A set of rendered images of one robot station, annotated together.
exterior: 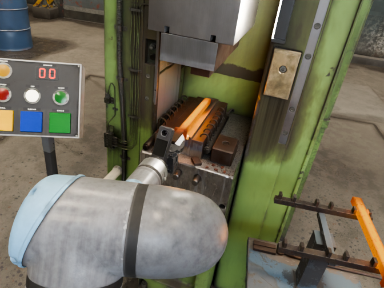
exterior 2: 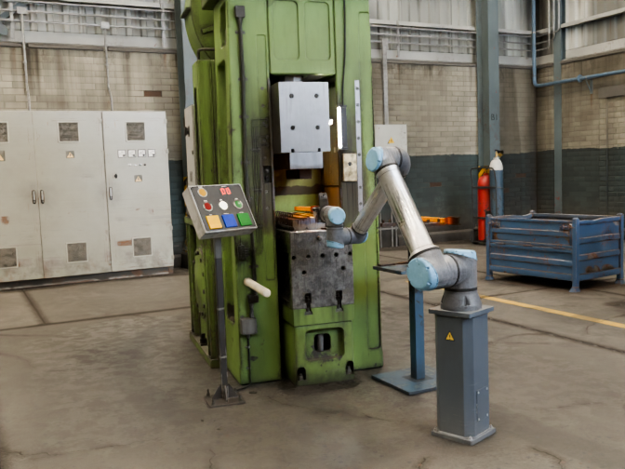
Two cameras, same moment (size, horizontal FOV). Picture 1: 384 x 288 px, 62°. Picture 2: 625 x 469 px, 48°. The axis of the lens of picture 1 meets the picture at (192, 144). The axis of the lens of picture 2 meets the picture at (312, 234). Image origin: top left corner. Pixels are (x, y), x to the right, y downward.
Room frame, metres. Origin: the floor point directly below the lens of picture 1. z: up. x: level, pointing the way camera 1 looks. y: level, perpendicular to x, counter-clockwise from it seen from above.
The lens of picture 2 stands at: (-2.38, 2.24, 1.25)
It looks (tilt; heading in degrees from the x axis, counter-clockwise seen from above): 5 degrees down; 327
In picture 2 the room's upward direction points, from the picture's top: 2 degrees counter-clockwise
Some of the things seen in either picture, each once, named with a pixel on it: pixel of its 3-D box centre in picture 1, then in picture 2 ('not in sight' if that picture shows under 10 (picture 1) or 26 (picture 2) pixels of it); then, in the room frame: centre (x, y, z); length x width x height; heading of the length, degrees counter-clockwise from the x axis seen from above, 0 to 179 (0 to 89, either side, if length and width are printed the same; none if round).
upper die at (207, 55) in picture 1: (205, 40); (296, 161); (1.28, 0.00, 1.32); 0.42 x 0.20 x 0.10; 165
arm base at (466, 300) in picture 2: not in sight; (460, 296); (-0.03, -0.06, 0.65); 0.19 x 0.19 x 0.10
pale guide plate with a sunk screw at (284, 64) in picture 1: (281, 74); (349, 167); (1.12, -0.28, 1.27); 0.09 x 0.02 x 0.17; 75
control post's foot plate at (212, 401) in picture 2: not in sight; (223, 392); (1.14, 0.62, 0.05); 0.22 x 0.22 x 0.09; 75
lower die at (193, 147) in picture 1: (194, 122); (298, 221); (1.28, 0.00, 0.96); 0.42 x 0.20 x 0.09; 165
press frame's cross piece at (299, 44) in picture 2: not in sight; (291, 40); (1.41, -0.08, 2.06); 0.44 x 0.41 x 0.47; 165
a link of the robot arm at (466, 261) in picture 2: not in sight; (458, 267); (-0.03, -0.05, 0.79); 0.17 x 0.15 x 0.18; 92
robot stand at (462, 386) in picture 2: not in sight; (461, 370); (-0.03, -0.06, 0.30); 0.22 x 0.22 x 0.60; 14
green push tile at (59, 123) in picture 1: (60, 123); (244, 220); (1.03, 0.50, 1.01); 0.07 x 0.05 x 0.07; 100
